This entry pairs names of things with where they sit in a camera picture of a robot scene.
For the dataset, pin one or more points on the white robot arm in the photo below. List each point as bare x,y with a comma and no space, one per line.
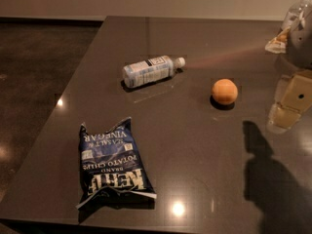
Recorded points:
298,55

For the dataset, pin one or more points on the upright clear plastic bottle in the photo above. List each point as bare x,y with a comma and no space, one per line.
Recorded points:
293,12

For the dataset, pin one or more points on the crumpled tan snack wrapper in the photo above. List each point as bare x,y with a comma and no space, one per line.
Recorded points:
278,44

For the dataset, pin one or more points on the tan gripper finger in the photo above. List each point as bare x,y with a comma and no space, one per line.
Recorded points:
280,120
298,94

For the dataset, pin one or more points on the blue kettle chip bag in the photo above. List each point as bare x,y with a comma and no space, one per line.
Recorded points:
111,165

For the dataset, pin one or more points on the orange fruit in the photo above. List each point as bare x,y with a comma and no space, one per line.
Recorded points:
224,92

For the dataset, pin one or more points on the clear plastic water bottle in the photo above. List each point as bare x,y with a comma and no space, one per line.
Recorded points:
151,70

